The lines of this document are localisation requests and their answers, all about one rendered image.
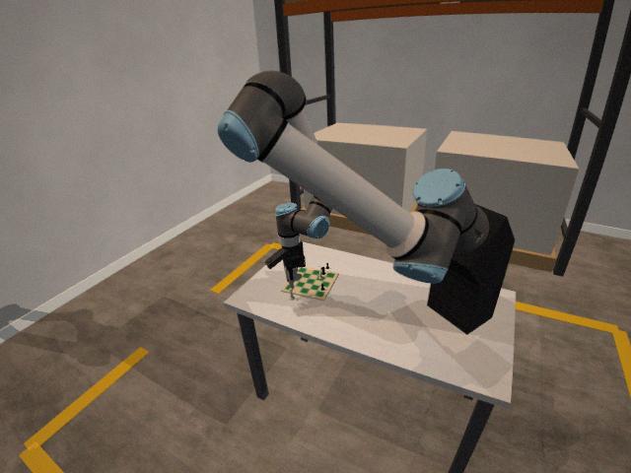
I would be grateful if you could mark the green and cream chessboard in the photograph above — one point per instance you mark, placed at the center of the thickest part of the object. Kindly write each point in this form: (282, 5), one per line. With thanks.
(310, 285)

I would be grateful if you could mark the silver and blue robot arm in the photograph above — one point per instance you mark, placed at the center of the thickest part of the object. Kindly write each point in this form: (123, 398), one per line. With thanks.
(422, 247)

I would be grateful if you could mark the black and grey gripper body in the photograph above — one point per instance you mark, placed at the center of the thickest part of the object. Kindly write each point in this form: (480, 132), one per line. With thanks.
(296, 257)

